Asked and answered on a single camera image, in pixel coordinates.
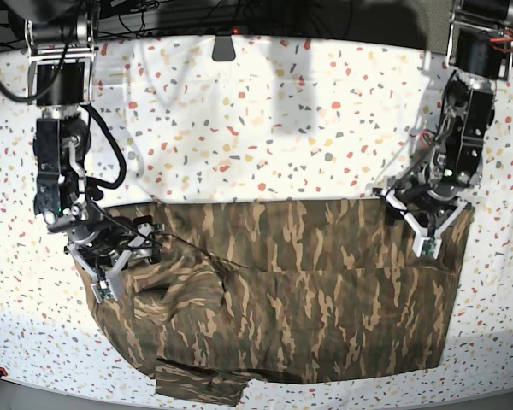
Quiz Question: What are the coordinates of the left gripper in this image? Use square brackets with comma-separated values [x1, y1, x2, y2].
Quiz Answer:
[374, 179, 470, 252]

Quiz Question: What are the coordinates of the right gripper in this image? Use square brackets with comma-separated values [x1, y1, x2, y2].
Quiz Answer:
[67, 217, 161, 299]

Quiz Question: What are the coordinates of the camouflage T-shirt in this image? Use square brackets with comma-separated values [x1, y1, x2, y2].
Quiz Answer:
[86, 200, 473, 406]

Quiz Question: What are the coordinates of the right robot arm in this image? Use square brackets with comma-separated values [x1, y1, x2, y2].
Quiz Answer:
[0, 1, 161, 302]

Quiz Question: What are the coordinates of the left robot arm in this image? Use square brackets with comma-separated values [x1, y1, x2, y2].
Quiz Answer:
[374, 1, 513, 258]

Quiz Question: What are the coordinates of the terrazzo patterned table cloth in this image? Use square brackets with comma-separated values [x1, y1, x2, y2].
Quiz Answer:
[0, 36, 513, 409]

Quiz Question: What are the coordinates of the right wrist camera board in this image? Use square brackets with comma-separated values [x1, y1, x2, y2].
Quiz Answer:
[91, 281, 115, 303]

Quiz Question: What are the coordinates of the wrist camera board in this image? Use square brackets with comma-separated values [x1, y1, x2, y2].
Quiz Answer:
[91, 281, 115, 303]
[412, 236, 441, 259]

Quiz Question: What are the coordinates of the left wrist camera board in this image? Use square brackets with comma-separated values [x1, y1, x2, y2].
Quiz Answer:
[412, 236, 441, 259]

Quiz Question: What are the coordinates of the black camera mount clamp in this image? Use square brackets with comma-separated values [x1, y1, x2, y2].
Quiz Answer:
[211, 35, 236, 62]

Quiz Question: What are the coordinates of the black cables bundle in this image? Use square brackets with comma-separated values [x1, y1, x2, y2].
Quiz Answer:
[68, 0, 356, 39]

